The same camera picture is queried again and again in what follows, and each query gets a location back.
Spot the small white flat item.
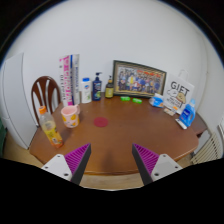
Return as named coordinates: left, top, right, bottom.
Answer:
left=175, top=118, right=188, bottom=130

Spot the white bottle with blue cap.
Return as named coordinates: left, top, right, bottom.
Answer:
left=81, top=77, right=93, bottom=104

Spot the blue and white tissue pack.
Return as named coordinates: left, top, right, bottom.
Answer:
left=148, top=93, right=165, bottom=109

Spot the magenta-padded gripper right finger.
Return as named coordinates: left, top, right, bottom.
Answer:
left=131, top=143, right=184, bottom=186

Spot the white refrigerator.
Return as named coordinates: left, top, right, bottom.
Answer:
left=0, top=52, right=38, bottom=150

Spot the dark pump bottle yellow label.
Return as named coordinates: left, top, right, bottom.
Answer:
left=104, top=75, right=115, bottom=99

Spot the pink cup with orange print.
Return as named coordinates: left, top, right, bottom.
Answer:
left=60, top=104, right=81, bottom=129

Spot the framed group photo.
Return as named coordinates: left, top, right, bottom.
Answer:
left=111, top=59, right=168, bottom=99

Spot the dark blue pump bottle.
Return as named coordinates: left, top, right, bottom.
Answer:
left=91, top=71, right=103, bottom=102

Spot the flat round red coaster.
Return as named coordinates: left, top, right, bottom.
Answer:
left=93, top=116, right=110, bottom=128

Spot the white paper gift bag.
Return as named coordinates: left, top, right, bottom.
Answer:
left=162, top=69, right=196, bottom=115

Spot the dark wooden chair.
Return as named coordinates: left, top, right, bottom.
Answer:
left=30, top=75, right=63, bottom=126

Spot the white radiator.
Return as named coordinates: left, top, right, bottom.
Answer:
left=191, top=131, right=224, bottom=165

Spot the small beige box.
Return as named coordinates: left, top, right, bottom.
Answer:
left=163, top=107, right=177, bottom=117

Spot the blue liquid refill bottle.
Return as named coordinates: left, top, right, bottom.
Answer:
left=178, top=98, right=197, bottom=129

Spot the orange-capped juice bottle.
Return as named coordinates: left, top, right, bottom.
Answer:
left=37, top=105, right=64, bottom=149

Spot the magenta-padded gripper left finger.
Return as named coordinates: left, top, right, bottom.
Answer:
left=40, top=142, right=92, bottom=186

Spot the green plastic crate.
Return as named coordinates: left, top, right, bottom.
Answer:
left=0, top=118, right=8, bottom=158

